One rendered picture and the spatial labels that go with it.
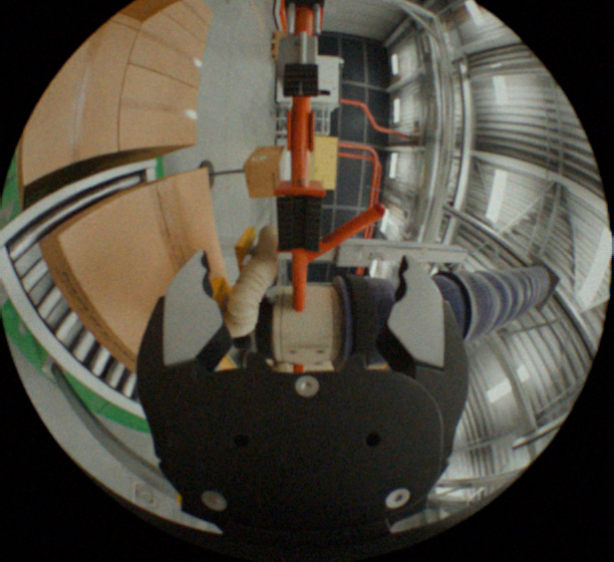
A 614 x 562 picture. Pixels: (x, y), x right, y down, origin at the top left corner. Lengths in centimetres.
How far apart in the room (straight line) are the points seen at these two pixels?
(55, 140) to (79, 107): 13
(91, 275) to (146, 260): 11
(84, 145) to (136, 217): 49
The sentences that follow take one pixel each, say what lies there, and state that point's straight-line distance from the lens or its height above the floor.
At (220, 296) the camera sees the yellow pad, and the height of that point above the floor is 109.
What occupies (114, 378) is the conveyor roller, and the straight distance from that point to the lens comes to 83.
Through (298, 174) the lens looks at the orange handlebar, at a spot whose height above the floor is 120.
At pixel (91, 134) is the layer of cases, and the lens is 77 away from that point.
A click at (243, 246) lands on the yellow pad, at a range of 35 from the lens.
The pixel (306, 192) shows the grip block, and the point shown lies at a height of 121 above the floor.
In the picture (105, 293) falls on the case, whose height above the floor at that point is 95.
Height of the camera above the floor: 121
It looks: level
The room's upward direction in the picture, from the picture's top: 91 degrees clockwise
